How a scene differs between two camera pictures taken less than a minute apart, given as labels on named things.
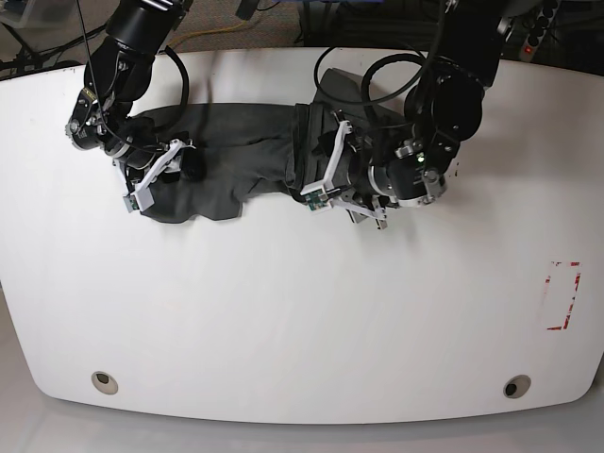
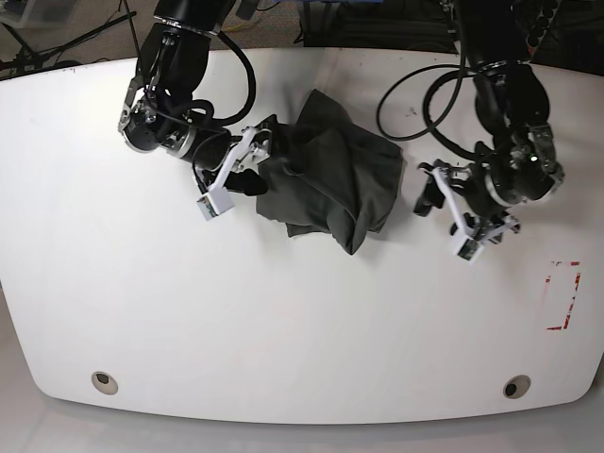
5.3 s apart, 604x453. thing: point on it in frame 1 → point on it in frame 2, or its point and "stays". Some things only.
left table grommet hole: x=105 y=382 stays
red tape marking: x=569 y=311 stays
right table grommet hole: x=516 y=386 stays
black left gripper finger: x=192 y=163 → x=281 y=139
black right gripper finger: x=326 y=143 → x=433 y=194
